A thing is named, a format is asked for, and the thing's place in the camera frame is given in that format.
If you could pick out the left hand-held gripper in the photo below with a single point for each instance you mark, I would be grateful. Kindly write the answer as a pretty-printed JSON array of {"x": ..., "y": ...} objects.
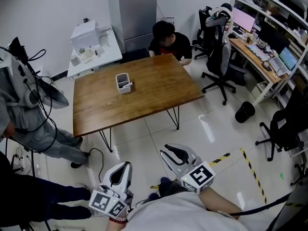
[{"x": 106, "y": 201}]

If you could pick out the person's dark shoe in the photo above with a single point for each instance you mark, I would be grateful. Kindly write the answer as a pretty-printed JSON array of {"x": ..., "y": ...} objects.
[{"x": 164, "y": 180}]

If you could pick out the yellow black floor tape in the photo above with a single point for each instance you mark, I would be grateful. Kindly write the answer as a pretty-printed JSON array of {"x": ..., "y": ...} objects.
[{"x": 253, "y": 174}]

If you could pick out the grey hard-shell backpack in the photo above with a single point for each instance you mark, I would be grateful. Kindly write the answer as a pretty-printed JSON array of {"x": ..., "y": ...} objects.
[{"x": 53, "y": 95}]

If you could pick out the dark monitor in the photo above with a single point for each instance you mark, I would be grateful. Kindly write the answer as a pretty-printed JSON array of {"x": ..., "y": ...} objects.
[{"x": 274, "y": 38}]

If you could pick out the black mesh office chair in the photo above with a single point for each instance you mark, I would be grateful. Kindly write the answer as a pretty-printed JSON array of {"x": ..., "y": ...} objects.
[{"x": 286, "y": 129}]

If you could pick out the black waste bin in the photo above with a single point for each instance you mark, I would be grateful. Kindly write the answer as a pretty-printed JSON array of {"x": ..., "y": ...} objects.
[{"x": 245, "y": 112}]

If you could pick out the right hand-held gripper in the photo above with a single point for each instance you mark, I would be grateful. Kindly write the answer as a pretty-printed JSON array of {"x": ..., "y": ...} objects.
[{"x": 198, "y": 177}]

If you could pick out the white power strip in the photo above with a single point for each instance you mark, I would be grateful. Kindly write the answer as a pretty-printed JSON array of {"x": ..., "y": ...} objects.
[{"x": 19, "y": 161}]

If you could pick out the wooden desk with monitors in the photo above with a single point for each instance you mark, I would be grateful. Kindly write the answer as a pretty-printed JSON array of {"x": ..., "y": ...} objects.
[{"x": 281, "y": 6}]

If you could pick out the striped colourful jacket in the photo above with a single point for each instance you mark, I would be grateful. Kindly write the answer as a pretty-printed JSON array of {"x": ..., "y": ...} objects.
[{"x": 222, "y": 16}]

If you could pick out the person's dark trouser leg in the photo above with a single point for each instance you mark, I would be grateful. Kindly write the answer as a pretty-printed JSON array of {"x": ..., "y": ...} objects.
[{"x": 173, "y": 188}]

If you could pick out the plain cup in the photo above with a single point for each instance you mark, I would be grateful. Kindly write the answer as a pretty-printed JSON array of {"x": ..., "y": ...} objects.
[{"x": 75, "y": 60}]

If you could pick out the black hairpin table leg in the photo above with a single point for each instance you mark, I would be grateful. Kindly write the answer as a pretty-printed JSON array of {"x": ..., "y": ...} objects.
[
  {"x": 107, "y": 141},
  {"x": 176, "y": 121}
]

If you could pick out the grey black office chair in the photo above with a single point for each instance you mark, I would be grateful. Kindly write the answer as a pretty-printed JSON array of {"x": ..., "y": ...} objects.
[{"x": 221, "y": 59}]

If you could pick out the white pen holder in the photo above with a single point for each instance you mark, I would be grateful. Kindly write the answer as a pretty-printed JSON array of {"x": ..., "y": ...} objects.
[{"x": 124, "y": 91}]

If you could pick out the white side table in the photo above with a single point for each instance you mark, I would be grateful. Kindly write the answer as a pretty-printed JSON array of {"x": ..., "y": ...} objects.
[{"x": 110, "y": 54}]

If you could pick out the white countertop appliance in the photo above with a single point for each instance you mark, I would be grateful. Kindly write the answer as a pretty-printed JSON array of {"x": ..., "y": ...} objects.
[{"x": 84, "y": 34}]

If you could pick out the person's left forearm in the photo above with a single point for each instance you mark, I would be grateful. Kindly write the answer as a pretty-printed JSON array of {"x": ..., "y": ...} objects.
[{"x": 115, "y": 227}]

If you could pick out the monitor with pink screen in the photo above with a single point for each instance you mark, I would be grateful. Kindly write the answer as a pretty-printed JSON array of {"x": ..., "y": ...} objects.
[{"x": 243, "y": 19}]

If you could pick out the open laptop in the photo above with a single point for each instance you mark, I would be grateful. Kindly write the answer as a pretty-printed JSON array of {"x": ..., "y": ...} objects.
[{"x": 287, "y": 59}]

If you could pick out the silver refrigerator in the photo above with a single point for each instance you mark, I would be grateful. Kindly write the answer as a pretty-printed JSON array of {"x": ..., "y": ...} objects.
[{"x": 137, "y": 16}]

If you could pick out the wooden desk with white legs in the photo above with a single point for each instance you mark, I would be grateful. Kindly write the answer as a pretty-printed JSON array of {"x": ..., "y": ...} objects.
[{"x": 240, "y": 48}]

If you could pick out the person's white shirt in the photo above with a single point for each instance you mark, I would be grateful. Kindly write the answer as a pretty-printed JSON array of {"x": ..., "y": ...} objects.
[{"x": 175, "y": 215}]

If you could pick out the person's right forearm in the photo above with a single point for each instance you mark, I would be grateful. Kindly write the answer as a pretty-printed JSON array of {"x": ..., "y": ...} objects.
[{"x": 216, "y": 201}]

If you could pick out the backlit keyboard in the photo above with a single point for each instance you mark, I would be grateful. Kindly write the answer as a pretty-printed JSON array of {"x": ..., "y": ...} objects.
[{"x": 257, "y": 52}]

